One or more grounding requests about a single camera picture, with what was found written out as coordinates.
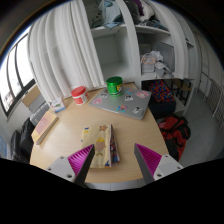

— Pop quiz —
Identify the dark-framed window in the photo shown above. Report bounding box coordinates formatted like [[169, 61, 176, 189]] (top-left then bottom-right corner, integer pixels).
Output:
[[0, 31, 37, 118]]

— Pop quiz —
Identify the white jar with red lid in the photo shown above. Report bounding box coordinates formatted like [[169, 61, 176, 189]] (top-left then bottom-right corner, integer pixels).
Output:
[[70, 85, 90, 106]]

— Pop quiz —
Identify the yellow fish-print towel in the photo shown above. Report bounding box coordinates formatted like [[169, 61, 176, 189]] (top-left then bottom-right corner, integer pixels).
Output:
[[80, 123, 121, 169]]

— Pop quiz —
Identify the green metal can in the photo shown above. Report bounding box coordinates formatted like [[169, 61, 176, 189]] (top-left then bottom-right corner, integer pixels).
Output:
[[105, 76, 124, 98]]

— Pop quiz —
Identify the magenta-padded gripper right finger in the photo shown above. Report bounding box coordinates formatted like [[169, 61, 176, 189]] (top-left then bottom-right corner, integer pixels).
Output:
[[133, 143, 184, 185]]

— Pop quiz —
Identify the yellow and orange book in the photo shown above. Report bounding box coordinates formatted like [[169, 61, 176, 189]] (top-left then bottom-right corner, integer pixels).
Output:
[[30, 110, 60, 146]]

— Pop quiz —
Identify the small white cardboard box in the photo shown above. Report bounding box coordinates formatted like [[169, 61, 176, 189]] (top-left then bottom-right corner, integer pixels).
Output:
[[49, 96, 67, 114]]

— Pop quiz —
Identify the red and black bag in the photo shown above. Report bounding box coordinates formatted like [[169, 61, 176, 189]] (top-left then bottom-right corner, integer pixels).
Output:
[[157, 114, 192, 163]]

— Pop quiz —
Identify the white curtain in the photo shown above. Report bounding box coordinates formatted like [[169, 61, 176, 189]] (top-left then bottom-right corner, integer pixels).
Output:
[[27, 0, 106, 103]]

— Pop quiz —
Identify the white ribbed radiator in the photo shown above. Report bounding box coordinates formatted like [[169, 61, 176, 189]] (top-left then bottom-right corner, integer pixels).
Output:
[[203, 79, 224, 132], [29, 100, 51, 127]]

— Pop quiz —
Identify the tan wooden board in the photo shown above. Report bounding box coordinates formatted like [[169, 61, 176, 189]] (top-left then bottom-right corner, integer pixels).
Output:
[[21, 84, 43, 108]]

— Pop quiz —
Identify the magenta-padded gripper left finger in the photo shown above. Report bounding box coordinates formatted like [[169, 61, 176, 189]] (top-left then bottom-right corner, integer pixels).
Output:
[[44, 143, 96, 188]]

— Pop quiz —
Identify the white shelf unit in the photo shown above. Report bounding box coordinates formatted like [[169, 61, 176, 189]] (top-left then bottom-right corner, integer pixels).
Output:
[[83, 0, 201, 119]]

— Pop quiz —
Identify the grey laptop with stickers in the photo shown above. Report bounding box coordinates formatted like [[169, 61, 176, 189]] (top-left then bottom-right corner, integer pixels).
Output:
[[88, 87, 153, 121]]

